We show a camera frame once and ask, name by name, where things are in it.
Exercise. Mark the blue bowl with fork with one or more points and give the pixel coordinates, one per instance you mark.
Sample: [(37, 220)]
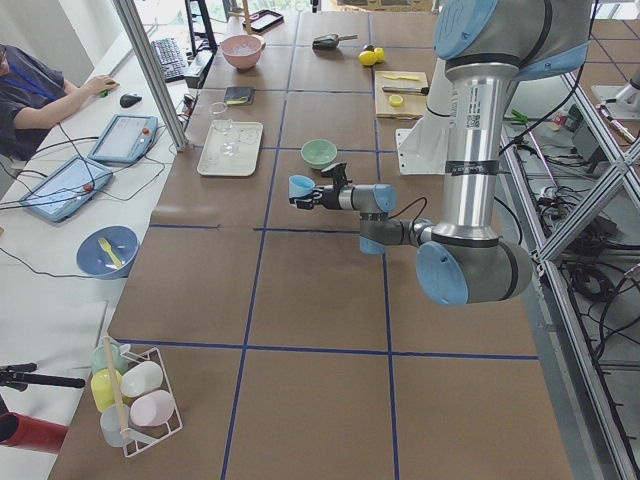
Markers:
[(108, 253)]

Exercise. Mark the black computer mouse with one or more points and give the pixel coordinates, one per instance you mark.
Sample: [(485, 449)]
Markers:
[(129, 100)]

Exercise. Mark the lemon half slice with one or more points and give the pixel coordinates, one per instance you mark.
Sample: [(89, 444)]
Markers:
[(396, 100)]

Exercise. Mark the teach pendant tablet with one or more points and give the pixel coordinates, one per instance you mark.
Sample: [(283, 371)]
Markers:
[(67, 189), (125, 139)]

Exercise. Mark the yellow lemon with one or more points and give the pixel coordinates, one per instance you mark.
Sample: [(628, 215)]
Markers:
[(368, 58), (378, 55)]

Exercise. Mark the red cylinder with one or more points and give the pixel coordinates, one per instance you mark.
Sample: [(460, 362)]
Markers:
[(28, 433)]

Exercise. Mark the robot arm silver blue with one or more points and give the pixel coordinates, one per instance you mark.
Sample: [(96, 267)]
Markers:
[(488, 48)]

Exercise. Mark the person in dark shirt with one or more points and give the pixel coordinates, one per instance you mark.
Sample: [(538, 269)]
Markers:
[(34, 98)]

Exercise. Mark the teach pendant tablet far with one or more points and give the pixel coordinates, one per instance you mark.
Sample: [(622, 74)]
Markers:
[(125, 139)]

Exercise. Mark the yellow plastic knife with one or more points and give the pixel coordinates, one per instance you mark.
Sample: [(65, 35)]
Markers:
[(401, 77)]

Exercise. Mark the aluminium frame post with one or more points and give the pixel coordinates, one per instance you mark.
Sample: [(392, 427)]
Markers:
[(132, 24)]

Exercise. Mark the pink bowl with ice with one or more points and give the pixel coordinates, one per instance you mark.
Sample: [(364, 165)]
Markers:
[(243, 51)]

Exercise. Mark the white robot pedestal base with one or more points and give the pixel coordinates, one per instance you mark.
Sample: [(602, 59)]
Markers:
[(422, 150)]

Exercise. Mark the white wire cup rack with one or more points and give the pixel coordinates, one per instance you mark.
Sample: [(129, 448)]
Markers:
[(134, 397)]

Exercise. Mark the cream bear tray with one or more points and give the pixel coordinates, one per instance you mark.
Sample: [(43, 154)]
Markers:
[(231, 149)]

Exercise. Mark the grey folded cloth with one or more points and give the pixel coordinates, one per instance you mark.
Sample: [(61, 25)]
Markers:
[(239, 95)]

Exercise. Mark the black tripod handle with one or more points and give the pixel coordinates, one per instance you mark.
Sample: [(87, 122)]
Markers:
[(20, 376)]

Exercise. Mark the teach pendant tablet near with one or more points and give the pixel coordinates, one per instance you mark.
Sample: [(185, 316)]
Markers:
[(67, 189)]

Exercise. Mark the clear wine glass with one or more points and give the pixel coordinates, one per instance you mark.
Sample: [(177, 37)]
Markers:
[(220, 117)]

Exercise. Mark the green ceramic bowl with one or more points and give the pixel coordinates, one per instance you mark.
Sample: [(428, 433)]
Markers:
[(319, 153)]

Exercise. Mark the steel ice scoop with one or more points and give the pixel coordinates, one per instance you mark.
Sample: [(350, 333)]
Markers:
[(331, 41)]

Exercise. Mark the wooden cutting board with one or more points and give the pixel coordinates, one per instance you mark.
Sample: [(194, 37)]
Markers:
[(400, 94)]

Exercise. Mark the black keyboard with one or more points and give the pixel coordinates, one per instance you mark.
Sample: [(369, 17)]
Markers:
[(171, 58)]

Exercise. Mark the light blue plastic cup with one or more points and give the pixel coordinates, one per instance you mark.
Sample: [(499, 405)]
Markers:
[(300, 186)]

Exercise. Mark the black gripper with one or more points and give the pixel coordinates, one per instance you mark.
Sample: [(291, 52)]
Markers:
[(328, 197)]

